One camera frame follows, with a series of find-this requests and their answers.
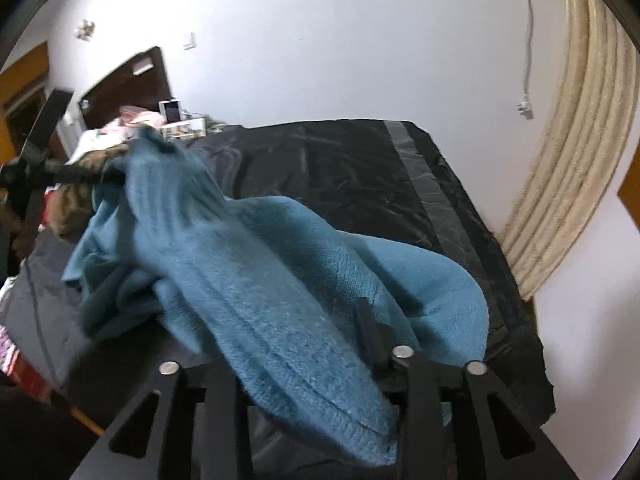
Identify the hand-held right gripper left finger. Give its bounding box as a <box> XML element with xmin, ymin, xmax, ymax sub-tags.
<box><xmin>67</xmin><ymin>360</ymin><xmax>251</xmax><ymax>480</ymax></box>

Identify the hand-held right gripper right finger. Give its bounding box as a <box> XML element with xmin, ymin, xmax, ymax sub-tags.
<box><xmin>354</xmin><ymin>299</ymin><xmax>583</xmax><ymax>480</ymax></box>

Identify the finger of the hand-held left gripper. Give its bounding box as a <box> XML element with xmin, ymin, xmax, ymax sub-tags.
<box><xmin>20</xmin><ymin>89</ymin><xmax>126</xmax><ymax>187</ymax></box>
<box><xmin>19</xmin><ymin>184</ymin><xmax>49</xmax><ymax>242</ymax></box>

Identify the blue knit sweater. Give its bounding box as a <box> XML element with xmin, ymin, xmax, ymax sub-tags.
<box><xmin>61</xmin><ymin>127</ymin><xmax>490</xmax><ymax>466</ymax></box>

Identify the pink and white clothes pile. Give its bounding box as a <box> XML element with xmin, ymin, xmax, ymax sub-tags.
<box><xmin>65</xmin><ymin>105</ymin><xmax>166</xmax><ymax>161</ymax></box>

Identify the brown garment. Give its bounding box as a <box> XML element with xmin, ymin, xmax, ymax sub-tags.
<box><xmin>47</xmin><ymin>142</ymin><xmax>133</xmax><ymax>241</ymax></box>

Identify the wooden wardrobe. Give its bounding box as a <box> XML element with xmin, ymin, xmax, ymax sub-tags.
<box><xmin>0</xmin><ymin>42</ymin><xmax>51</xmax><ymax>161</ymax></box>

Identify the photo collage card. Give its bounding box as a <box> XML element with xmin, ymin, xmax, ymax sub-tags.
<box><xmin>160</xmin><ymin>117</ymin><xmax>208</xmax><ymax>140</ymax></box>

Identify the dark wooden headboard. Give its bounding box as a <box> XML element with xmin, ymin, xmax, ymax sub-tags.
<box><xmin>80</xmin><ymin>46</ymin><xmax>173</xmax><ymax>131</ymax></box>

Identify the cream curtain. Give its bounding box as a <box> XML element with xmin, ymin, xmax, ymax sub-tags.
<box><xmin>500</xmin><ymin>0</ymin><xmax>640</xmax><ymax>303</ymax></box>

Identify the wooden door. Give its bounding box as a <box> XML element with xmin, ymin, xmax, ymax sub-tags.
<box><xmin>616</xmin><ymin>152</ymin><xmax>640</xmax><ymax>233</ymax></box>

